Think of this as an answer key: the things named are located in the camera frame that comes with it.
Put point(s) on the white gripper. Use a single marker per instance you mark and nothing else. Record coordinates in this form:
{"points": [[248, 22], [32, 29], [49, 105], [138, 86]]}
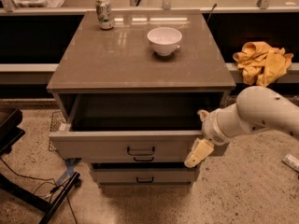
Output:
{"points": [[210, 129]]}

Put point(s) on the grey top drawer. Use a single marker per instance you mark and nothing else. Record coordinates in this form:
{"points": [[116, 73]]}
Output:
{"points": [[133, 124]]}

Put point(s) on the grey drawer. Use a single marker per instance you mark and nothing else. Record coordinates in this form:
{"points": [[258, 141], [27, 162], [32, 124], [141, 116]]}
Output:
{"points": [[133, 124], [131, 159], [145, 176]]}

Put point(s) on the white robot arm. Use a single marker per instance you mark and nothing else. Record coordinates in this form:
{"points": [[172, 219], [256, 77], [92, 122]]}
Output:
{"points": [[256, 109]]}

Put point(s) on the grey drawer cabinet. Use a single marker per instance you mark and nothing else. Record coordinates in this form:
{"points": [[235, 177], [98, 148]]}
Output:
{"points": [[121, 60]]}

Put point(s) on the grey bottom drawer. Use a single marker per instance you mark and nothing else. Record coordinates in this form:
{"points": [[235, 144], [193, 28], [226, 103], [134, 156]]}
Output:
{"points": [[145, 176]]}

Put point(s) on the grey middle drawer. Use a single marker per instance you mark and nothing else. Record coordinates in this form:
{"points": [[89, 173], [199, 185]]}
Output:
{"points": [[131, 159]]}

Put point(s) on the crumpled yellow cloth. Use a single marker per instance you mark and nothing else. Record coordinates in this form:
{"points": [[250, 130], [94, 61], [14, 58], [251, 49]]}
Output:
{"points": [[262, 64]]}

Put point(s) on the white box on floor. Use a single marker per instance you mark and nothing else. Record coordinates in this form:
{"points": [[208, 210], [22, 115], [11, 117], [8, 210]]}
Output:
{"points": [[291, 161]]}

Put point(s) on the white ceramic bowl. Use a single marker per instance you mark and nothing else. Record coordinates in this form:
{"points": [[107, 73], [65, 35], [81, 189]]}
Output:
{"points": [[164, 40]]}

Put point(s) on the blue tape on floor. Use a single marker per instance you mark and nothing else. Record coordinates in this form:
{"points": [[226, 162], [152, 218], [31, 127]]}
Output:
{"points": [[70, 165]]}

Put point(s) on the green white soda can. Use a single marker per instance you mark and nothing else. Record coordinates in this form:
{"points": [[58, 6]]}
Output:
{"points": [[104, 14]]}

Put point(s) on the wire mesh basket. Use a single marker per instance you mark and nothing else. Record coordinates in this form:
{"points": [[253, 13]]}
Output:
{"points": [[56, 121]]}

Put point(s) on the black chair frame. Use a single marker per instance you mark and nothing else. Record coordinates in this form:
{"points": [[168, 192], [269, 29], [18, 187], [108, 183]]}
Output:
{"points": [[32, 166]]}

